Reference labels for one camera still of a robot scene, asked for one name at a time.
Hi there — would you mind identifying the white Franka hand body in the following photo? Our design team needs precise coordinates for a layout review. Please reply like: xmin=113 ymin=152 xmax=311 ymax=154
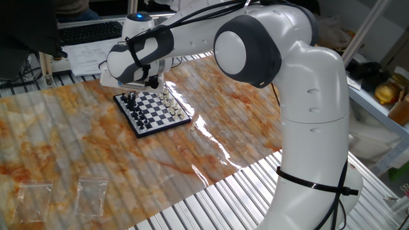
xmin=99 ymin=62 xmax=166 ymax=95

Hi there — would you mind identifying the black and white chessboard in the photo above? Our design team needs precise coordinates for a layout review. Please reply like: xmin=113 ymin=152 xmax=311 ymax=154
xmin=112 ymin=89 xmax=192 ymax=139

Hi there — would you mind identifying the white printed paper sheet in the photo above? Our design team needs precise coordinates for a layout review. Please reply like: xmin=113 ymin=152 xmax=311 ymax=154
xmin=61 ymin=38 xmax=122 ymax=77

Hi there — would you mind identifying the black computer keyboard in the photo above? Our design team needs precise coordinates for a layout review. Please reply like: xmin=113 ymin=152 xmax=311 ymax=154
xmin=58 ymin=20 xmax=124 ymax=47

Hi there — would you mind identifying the orange marble pattern mat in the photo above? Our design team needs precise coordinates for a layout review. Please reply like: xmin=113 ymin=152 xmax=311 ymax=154
xmin=0 ymin=54 xmax=284 ymax=230

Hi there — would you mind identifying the person in blue jeans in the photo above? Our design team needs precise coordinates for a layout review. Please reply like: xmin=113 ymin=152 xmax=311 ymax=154
xmin=54 ymin=0 xmax=102 ymax=24

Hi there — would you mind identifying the clear plastic zip bag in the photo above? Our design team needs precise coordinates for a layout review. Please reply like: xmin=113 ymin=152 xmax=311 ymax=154
xmin=12 ymin=180 xmax=54 ymax=224
xmin=73 ymin=176 xmax=109 ymax=217

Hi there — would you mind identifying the black bag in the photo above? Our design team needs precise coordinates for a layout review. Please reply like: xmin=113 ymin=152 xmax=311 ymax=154
xmin=345 ymin=60 xmax=391 ymax=92

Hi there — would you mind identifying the grey metal shelf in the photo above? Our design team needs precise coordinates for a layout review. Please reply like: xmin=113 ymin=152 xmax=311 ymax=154
xmin=348 ymin=86 xmax=409 ymax=178

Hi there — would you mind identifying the yellow toy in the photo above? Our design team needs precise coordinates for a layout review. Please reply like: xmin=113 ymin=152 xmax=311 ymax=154
xmin=374 ymin=81 xmax=400 ymax=105

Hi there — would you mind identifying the brown cardboard box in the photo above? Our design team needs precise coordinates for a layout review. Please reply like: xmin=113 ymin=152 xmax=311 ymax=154
xmin=387 ymin=92 xmax=409 ymax=127

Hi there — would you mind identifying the green object under shelf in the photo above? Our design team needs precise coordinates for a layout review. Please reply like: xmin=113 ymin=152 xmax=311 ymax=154
xmin=388 ymin=161 xmax=409 ymax=181

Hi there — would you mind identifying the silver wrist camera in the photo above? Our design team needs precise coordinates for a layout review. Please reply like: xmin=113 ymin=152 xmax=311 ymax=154
xmin=117 ymin=80 xmax=150 ymax=92

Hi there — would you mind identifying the black camera cable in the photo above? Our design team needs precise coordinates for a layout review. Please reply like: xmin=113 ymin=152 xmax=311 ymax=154
xmin=124 ymin=0 xmax=253 ymax=90

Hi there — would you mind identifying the short aluminium frame post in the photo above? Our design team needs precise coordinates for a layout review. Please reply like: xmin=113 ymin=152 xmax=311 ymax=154
xmin=38 ymin=52 xmax=56 ymax=88

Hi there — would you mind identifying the black strap around arm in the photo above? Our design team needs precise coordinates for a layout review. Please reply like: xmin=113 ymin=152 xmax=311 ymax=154
xmin=276 ymin=159 xmax=359 ymax=230

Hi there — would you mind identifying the slanted aluminium frame post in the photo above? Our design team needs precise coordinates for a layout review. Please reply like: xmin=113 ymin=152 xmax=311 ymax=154
xmin=341 ymin=0 xmax=393 ymax=66

